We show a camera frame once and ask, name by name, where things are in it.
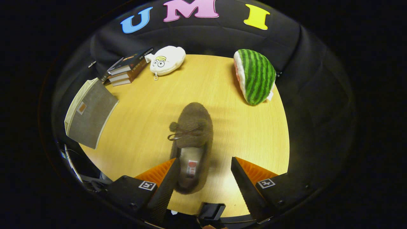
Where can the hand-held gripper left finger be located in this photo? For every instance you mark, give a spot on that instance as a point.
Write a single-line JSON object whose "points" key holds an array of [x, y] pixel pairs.
{"points": [[163, 194]]}

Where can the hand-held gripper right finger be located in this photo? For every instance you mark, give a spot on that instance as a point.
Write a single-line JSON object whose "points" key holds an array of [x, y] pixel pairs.
{"points": [[246, 190]]}

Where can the brown fuzzy shoe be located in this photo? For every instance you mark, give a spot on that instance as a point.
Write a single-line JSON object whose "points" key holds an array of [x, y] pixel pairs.
{"points": [[194, 117]]}

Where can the grey fabric storage box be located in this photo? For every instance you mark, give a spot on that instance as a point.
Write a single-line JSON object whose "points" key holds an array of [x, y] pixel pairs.
{"points": [[92, 124]]}

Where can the black plastic object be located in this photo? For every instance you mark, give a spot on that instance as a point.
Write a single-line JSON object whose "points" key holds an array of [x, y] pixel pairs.
{"points": [[211, 211]]}

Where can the watermelon slice plush toy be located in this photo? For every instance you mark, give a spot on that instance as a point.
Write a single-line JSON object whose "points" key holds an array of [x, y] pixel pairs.
{"points": [[257, 76]]}

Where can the brown cover book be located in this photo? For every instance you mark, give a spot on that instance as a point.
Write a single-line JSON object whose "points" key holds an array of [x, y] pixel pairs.
{"points": [[136, 70], [122, 82]]}

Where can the white cover book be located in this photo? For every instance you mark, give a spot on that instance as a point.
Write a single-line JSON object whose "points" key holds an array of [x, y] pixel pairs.
{"points": [[105, 78]]}

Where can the dark cover book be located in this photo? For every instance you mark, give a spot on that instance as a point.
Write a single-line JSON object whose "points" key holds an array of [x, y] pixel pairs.
{"points": [[133, 60]]}

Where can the white plush toy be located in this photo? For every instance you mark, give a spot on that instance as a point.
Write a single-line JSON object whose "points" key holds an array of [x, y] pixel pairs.
{"points": [[171, 57]]}

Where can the silver clip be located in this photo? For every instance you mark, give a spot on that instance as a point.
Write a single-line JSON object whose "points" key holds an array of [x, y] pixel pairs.
{"points": [[92, 64]]}

